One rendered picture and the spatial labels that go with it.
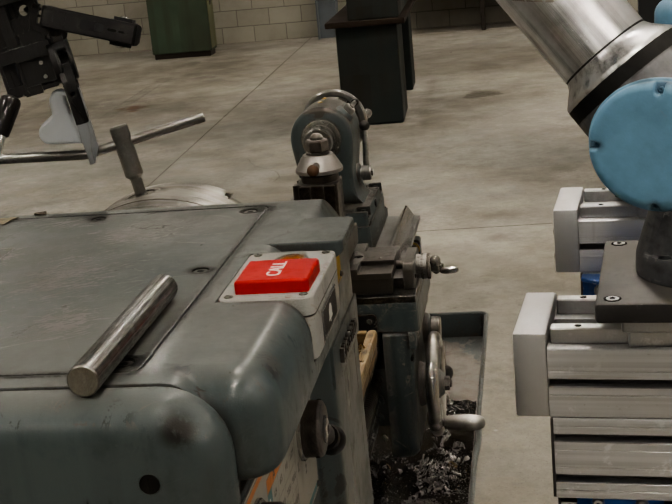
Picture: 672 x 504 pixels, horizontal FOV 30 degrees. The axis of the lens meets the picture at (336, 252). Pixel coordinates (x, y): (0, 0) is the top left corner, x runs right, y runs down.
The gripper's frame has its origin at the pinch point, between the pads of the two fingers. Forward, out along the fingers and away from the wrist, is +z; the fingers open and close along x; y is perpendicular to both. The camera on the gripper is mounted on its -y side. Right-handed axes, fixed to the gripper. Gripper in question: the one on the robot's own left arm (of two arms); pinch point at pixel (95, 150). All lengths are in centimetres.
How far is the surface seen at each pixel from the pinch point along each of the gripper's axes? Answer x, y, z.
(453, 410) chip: -84, -49, 80
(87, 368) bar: 71, 3, 6
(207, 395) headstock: 70, -4, 10
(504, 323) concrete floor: -282, -113, 134
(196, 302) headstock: 53, -5, 8
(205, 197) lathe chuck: 3.8, -10.5, 8.6
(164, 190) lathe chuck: 1.1, -6.2, 6.8
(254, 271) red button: 51, -11, 8
